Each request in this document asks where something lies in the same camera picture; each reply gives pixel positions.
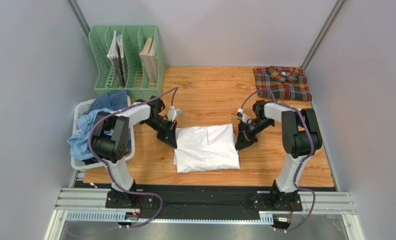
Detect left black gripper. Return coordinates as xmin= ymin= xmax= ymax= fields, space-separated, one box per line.
xmin=143 ymin=115 xmax=177 ymax=149

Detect white long sleeve shirt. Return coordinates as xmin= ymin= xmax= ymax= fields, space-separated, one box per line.
xmin=173 ymin=123 xmax=240 ymax=174

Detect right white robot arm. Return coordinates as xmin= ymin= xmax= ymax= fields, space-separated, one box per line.
xmin=235 ymin=100 xmax=323 ymax=210

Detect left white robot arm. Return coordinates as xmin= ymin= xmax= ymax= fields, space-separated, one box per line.
xmin=88 ymin=97 xmax=182 ymax=209

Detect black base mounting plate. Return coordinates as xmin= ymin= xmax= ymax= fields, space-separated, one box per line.
xmin=74 ymin=181 xmax=338 ymax=222

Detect dark blue checked shirt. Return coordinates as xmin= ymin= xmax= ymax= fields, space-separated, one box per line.
xmin=86 ymin=90 xmax=129 ymax=114

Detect folded red plaid shirt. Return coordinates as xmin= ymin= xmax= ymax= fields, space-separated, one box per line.
xmin=253 ymin=65 xmax=312 ymax=102

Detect beige books in organizer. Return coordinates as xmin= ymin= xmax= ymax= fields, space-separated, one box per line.
xmin=139 ymin=37 xmax=158 ymax=82

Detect light blue crumpled shirt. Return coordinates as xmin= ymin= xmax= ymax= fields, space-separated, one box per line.
xmin=67 ymin=108 xmax=113 ymax=163

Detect white laundry basket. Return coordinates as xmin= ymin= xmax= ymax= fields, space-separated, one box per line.
xmin=71 ymin=99 xmax=135 ymax=171

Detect magazines in organizer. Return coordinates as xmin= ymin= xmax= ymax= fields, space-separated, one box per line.
xmin=107 ymin=30 xmax=128 ymax=88

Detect green plastic file organizer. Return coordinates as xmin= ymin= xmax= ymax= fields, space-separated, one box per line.
xmin=88 ymin=25 xmax=165 ymax=99

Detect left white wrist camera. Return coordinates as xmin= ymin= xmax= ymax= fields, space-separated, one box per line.
xmin=167 ymin=105 xmax=183 ymax=122

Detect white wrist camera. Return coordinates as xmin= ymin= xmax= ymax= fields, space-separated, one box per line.
xmin=167 ymin=105 xmax=183 ymax=122
xmin=237 ymin=108 xmax=252 ymax=124

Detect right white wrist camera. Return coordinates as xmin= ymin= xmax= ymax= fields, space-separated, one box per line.
xmin=237 ymin=108 xmax=252 ymax=124

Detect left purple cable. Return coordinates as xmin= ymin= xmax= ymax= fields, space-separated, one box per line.
xmin=87 ymin=86 xmax=179 ymax=231

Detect aluminium frame rail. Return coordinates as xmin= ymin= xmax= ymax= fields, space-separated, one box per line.
xmin=45 ymin=170 xmax=364 ymax=240

